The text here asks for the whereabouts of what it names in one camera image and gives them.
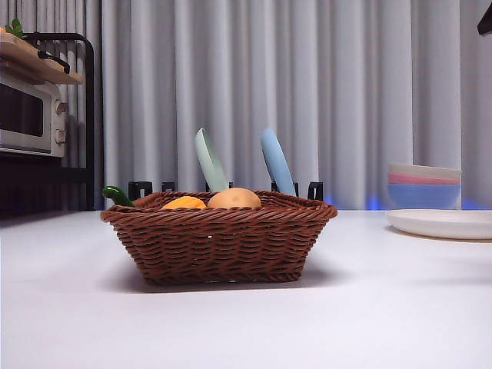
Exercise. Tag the grey pleated curtain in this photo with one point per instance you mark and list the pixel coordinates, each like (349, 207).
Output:
(346, 96)

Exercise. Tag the wooden board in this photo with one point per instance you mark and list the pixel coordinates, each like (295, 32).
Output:
(42, 65)

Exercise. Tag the green leafy plant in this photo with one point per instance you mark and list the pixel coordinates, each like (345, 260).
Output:
(15, 27)

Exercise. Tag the white bowl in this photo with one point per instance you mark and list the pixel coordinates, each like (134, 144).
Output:
(423, 169)

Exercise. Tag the brown wicker basket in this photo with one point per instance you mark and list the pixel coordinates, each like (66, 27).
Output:
(219, 246)

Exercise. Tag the black dish rack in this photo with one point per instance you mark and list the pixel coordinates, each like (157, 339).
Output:
(315, 190)

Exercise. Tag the orange corn cob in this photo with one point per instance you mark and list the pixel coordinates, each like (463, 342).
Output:
(184, 203)

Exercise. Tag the green cucumber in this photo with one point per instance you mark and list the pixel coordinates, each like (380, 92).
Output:
(115, 194)

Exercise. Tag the light blue plate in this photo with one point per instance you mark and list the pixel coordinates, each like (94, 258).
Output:
(276, 161)

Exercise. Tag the black metal shelf frame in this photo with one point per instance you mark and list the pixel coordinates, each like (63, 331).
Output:
(90, 115)

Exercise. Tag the pale green plate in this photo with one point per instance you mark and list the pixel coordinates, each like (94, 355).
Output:
(209, 161)

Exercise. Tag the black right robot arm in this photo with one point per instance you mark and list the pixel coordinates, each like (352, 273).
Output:
(486, 25)

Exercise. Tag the white flat plate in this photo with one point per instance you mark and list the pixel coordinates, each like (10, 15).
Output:
(442, 225)

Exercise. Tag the pink bowl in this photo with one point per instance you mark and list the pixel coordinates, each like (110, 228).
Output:
(419, 179)

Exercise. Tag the silver toaster oven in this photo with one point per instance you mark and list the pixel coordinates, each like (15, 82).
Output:
(23, 115)

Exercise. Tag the tan potato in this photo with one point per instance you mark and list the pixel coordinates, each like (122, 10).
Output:
(234, 199)

